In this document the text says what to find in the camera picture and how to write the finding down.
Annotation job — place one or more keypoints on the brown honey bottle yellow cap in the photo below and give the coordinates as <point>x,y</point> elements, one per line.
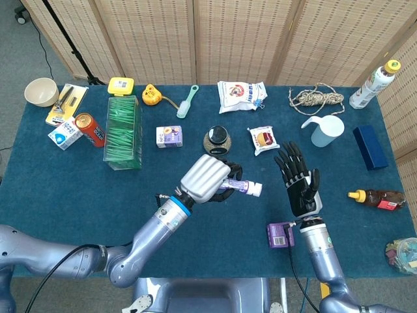
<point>379,199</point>

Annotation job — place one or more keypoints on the purple white tube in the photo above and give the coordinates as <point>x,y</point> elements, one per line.
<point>247,187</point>

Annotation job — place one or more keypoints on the blue binder clip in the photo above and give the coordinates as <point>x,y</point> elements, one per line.
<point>258,104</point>

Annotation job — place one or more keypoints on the clear box of green packets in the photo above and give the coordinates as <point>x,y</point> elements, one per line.
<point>123,133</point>

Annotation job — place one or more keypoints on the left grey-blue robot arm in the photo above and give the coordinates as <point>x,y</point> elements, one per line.
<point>156,228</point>

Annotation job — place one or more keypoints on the blue table cloth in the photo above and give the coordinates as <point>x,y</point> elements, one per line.
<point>228,261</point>

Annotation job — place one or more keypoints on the dark blue box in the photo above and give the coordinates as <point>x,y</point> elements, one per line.
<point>371,148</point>

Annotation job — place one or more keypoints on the white blue milk carton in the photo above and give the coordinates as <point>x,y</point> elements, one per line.
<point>63,135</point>

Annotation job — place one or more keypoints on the jar of colourful clips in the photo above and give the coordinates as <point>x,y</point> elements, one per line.
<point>402,256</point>

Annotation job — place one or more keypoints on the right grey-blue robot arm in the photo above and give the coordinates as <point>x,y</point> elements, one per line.
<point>322,254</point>

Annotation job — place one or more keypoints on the metal table leg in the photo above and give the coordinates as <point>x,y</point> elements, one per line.
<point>284,293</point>

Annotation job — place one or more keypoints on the white snack bag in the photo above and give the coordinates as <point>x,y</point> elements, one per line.
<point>239,96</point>

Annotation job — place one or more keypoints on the drink bottle with yellow cap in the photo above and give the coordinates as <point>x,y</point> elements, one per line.
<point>371,88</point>

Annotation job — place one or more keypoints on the red soda can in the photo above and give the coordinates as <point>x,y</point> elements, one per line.
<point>91,130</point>

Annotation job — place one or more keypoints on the purple white juice carton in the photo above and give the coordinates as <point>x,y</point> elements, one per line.
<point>169,137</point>

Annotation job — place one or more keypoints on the small cake packet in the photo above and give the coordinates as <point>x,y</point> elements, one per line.
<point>264,140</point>

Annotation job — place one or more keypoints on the glass jar with black lid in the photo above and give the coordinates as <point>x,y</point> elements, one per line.
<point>217,138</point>

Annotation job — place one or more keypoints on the razor in yellow package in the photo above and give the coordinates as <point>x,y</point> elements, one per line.
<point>66,104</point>

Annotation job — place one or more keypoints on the beige bowl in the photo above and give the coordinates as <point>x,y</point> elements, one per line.
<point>40,93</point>

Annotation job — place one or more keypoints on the yellow lidded container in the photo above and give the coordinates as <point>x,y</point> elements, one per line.
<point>121,85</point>

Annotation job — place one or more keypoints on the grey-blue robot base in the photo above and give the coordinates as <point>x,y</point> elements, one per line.
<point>202,296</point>

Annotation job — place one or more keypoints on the green white brush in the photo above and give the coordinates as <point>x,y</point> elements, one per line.
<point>183,109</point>

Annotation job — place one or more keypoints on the black tripod stand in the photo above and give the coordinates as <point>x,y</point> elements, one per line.
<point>71,48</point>

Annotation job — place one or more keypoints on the black caster wheel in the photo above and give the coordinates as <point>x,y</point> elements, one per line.
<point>21,16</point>

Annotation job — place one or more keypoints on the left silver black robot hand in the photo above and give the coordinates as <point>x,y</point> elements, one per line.
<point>205,177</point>

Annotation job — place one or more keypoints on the light blue pitcher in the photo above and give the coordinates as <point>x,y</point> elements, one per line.
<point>325,132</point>

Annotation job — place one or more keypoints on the purple box with barcode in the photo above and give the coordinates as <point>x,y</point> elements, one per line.
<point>277,236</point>

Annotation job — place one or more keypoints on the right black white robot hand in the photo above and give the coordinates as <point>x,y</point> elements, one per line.
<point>301,195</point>

